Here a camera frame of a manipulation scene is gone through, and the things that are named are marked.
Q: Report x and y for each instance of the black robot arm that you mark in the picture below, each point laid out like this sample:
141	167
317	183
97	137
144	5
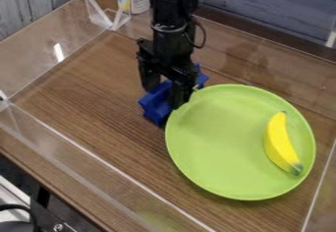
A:
173	13

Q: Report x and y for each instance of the green round plate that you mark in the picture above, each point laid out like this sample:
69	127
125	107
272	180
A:
213	138

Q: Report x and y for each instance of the clear acrylic enclosure wall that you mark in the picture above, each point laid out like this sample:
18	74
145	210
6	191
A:
72	128

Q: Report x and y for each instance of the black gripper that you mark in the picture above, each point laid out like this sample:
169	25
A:
169	49

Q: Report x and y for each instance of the yellow toy banana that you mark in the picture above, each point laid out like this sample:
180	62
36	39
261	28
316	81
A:
278	146

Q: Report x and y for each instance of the blue plastic block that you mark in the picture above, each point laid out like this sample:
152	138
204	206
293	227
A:
153	102

